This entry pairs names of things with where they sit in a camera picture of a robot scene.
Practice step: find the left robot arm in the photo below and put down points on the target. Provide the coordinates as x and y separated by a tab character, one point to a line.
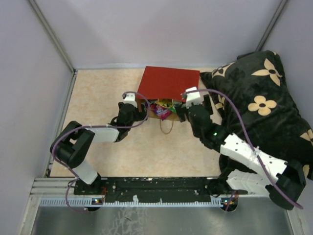
71	146

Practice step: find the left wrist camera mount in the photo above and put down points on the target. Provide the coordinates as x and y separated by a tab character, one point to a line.
129	98

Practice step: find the black floral blanket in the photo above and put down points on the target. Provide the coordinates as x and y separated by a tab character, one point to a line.
253	100

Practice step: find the red paper bag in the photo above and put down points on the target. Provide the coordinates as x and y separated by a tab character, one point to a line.
167	83

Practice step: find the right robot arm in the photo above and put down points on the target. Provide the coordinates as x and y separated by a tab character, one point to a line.
283	182

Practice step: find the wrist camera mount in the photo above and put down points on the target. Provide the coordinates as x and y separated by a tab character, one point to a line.
129	98
192	97

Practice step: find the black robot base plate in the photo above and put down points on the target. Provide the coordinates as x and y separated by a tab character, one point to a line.
155	189

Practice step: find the green Fox's spring tea packet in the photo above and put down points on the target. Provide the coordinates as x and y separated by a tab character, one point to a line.
174	105

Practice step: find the twisted paper bag handle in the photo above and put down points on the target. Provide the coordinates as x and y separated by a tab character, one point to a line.
166	126

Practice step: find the aluminium frame rail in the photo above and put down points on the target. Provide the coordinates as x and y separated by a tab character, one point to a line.
58	186

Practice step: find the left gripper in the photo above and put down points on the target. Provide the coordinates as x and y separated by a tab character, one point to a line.
141	115

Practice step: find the purple snack packet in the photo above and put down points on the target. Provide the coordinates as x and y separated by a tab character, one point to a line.
159	112

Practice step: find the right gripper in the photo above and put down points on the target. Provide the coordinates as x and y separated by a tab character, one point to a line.
181	111

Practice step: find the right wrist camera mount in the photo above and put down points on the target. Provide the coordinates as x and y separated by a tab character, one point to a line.
192	97

